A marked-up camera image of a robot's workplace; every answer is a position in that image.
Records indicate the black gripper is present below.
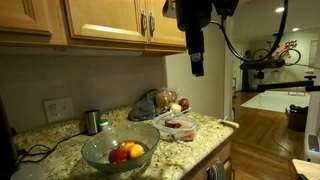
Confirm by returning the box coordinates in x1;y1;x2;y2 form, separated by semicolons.
175;0;213;78

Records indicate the clear plastic zip bag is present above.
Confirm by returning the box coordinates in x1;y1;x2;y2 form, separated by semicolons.
152;108;198;144

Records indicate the dark red peach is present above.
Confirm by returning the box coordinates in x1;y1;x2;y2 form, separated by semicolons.
164;119;183;130

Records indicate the pale pink peach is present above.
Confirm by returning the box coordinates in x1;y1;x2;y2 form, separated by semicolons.
181;131;196;141

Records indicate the clear glass bowl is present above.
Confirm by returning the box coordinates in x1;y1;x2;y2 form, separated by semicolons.
80;122;161;175

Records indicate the red apple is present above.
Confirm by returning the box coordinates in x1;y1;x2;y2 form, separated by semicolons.
178;97;190;111

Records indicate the white onion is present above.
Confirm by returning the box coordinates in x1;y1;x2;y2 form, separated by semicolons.
169;102;183;114

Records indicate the light wooden cabinet door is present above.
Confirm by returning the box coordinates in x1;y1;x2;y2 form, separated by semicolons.
63;0;149;44
0;0;68;47
145;0;188;48

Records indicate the grey crumpled cloth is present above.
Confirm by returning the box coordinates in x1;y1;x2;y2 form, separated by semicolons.
128;88;159;122

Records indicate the white floor rug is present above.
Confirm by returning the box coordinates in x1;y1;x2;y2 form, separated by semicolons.
240;89;311;114

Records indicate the wooden base cabinet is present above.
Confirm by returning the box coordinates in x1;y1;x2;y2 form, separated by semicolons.
181;136;234;180

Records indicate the orange bicycle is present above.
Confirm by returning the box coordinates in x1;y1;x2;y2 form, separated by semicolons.
252;39;302;67

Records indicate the yellow round fruit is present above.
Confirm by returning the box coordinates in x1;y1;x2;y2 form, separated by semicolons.
128;143;145;159

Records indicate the orange round fruit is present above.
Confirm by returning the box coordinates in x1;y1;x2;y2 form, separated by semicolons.
118;139;136;153

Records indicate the grey hanging towel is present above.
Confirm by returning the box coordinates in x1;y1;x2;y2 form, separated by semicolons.
207;160;228;180

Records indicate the small bottle green cap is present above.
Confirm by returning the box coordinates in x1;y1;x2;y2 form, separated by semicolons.
99;118;111;132

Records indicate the dark storage box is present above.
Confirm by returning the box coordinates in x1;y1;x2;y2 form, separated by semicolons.
285;103;310;132

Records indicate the stainless steel tumbler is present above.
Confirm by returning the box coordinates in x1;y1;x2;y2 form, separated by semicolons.
85;109;102;136

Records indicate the red round fruit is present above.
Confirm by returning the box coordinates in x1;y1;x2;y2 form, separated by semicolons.
108;147;129;164

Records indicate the white air purifier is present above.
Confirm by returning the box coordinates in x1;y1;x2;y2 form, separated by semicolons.
301;133;320;164

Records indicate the light wooden board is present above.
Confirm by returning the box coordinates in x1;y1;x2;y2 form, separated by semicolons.
292;158;320;180

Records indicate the white round lid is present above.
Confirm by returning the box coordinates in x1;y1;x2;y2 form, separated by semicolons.
9;163;46;180

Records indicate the black kitchen appliance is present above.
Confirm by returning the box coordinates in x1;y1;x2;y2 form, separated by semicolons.
0;95;19;180

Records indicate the dark metal cabinet handle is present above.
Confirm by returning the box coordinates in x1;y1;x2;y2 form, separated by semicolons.
139;9;148;37
148;12;157;38

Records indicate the black camera bar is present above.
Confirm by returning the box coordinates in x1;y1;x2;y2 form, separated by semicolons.
239;59;286;80

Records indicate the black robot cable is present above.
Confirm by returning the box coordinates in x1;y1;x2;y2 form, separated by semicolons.
210;0;290;63

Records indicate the white wall outlet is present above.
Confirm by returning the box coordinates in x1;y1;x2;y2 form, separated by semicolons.
43;97;75;123

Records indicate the black power cord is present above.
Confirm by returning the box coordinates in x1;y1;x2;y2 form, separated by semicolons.
16;130;88;164

